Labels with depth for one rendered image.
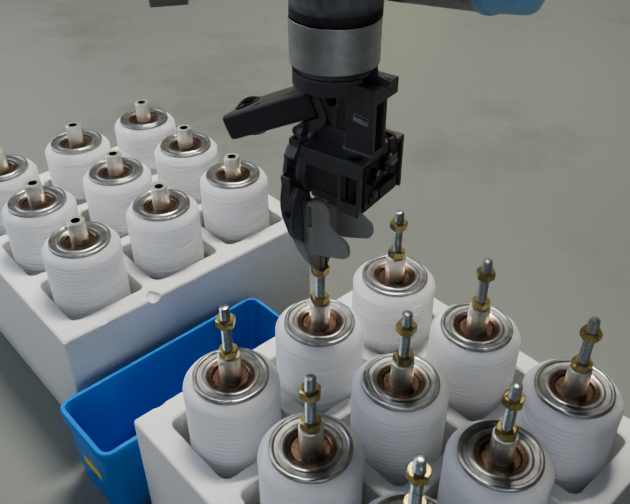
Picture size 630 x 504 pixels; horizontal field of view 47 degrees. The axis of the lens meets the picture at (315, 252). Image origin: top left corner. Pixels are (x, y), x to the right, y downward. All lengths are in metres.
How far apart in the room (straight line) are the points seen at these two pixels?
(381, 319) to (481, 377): 0.13
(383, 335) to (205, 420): 0.24
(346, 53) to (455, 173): 1.01
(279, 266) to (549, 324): 0.44
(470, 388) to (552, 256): 0.61
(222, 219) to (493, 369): 0.45
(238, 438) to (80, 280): 0.31
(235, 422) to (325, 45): 0.36
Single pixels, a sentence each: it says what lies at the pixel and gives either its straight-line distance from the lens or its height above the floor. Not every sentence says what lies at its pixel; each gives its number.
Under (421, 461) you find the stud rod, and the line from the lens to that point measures 0.55.
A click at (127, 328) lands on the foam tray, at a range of 0.95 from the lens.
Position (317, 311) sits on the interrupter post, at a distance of 0.76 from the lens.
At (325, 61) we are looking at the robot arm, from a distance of 0.58.
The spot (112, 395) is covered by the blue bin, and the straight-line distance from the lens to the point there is 0.96.
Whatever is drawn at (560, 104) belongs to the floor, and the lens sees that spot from 1.93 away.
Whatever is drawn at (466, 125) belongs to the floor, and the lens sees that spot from 1.77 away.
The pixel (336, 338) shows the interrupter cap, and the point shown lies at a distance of 0.77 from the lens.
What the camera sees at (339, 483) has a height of 0.25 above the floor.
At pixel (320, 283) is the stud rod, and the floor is 0.31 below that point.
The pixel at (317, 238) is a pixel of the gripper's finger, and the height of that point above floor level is 0.38.
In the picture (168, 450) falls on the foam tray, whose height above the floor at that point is 0.18.
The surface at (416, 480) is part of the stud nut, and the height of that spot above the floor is 0.34.
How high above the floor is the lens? 0.78
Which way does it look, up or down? 36 degrees down
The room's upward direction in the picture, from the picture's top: straight up
